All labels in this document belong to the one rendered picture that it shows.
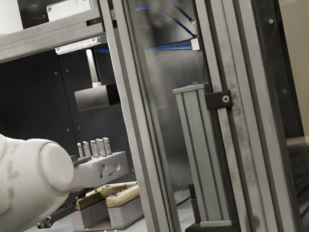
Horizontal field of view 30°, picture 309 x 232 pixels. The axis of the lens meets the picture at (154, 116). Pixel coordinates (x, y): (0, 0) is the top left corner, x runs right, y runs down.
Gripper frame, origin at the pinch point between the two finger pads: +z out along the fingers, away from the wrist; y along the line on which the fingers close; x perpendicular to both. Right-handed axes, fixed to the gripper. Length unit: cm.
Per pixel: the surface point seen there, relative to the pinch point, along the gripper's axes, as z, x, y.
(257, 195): -8.5, -40.2, -5.1
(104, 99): 9.7, -3.2, 13.8
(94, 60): 12.5, -0.8, 22.6
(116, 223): 1.9, -5.0, -11.0
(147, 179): -8.4, -20.8, -0.7
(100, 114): 34.7, 16.4, 9.5
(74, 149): 34.5, 27.4, 1.2
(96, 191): 9.3, 3.8, -5.7
